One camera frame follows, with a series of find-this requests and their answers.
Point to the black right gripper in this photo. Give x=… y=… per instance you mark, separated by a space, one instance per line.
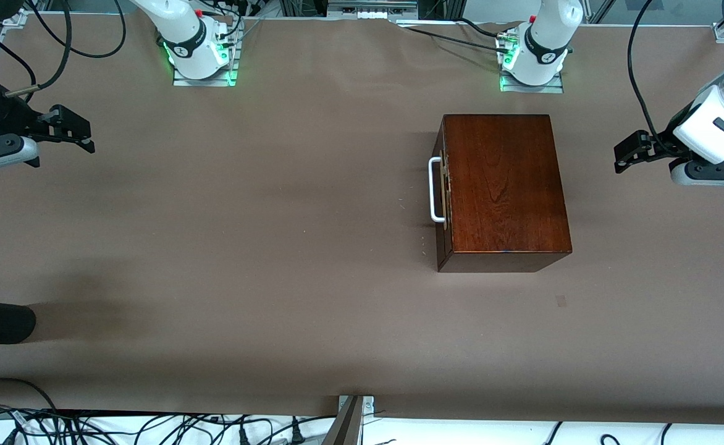
x=10 y=114

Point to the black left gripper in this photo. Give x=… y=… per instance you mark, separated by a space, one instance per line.
x=663 y=143

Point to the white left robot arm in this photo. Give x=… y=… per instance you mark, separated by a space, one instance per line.
x=547 y=37

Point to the dark wooden drawer box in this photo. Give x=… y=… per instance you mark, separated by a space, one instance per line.
x=510 y=185

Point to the dark metal beam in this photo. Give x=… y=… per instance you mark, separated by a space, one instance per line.
x=346 y=429

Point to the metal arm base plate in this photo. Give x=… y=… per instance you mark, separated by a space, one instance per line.
x=204 y=82
x=550 y=88

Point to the aluminium frame rail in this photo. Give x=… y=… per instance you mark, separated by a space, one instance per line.
x=371 y=12

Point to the metal table bracket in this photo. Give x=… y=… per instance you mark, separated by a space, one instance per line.
x=368 y=405

